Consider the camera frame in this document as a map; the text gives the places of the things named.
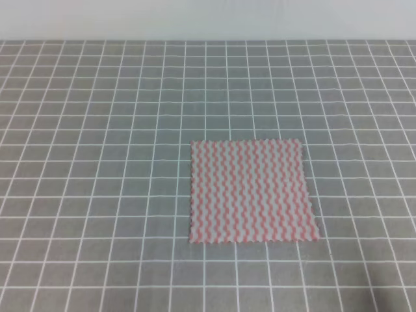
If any pink white wavy striped towel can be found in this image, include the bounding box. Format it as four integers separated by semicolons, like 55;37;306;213
189;138;320;244

